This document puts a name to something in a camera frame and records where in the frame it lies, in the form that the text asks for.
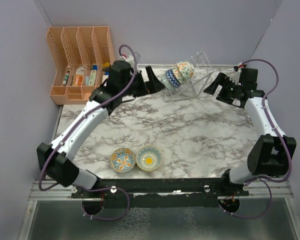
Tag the white bowl orange leaves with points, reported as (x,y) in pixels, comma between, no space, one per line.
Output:
(178,75)

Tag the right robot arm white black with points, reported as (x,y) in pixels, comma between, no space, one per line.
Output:
(271,156)

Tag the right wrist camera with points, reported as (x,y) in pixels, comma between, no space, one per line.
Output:
(237,73)

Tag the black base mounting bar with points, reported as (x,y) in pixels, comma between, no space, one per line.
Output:
(122,199)

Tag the white wire dish rack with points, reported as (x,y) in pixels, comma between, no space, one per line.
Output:
(194,86)

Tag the yellow black toy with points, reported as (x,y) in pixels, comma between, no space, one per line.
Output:
(106,66)

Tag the teal green bowl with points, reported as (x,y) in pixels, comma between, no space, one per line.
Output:
(168,85)

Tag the orange white box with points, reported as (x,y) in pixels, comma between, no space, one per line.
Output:
(78,76)

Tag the aluminium frame rail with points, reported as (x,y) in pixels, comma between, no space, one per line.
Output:
(52,191)

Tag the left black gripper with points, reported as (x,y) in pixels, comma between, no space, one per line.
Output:
(153,85)

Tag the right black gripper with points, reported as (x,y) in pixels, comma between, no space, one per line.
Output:
(223,80)

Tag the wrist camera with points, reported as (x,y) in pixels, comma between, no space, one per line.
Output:
(132,59)
(237,73)

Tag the white card box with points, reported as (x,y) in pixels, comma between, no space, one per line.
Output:
(105,77)

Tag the blue yellow sun bowl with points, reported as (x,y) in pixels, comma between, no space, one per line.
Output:
(149,158)

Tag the blue orange floral bowl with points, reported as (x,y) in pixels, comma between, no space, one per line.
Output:
(122,160)

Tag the white bowl orange flower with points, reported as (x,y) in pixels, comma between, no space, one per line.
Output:
(186,69)

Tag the peach plastic file organizer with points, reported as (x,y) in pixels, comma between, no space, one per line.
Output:
(75,46)

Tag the mint green box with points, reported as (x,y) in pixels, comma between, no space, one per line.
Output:
(91,78)

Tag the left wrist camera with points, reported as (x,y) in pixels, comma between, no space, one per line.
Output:
(132,59)

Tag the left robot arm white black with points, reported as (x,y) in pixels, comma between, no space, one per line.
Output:
(55,159)

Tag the small dark bottle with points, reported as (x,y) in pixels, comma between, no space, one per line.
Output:
(66,78)

